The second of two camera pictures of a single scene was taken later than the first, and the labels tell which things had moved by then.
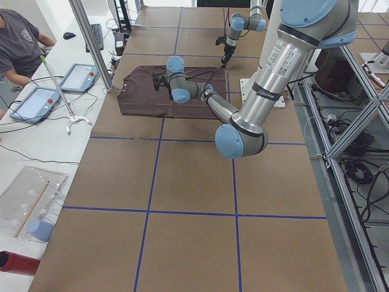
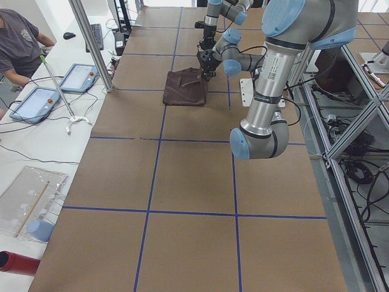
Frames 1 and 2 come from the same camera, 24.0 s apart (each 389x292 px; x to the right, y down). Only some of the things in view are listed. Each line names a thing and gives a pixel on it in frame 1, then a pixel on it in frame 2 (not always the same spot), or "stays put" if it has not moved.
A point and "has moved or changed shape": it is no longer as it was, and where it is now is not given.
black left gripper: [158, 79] → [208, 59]
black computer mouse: [68, 35] stays put
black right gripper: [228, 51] → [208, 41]
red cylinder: [15, 263] stays put
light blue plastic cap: [40, 230] stays put
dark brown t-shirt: [137, 96] has moved or changed shape
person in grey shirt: [21, 46] stays put
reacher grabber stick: [73, 118] stays put
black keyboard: [98, 33] stays put
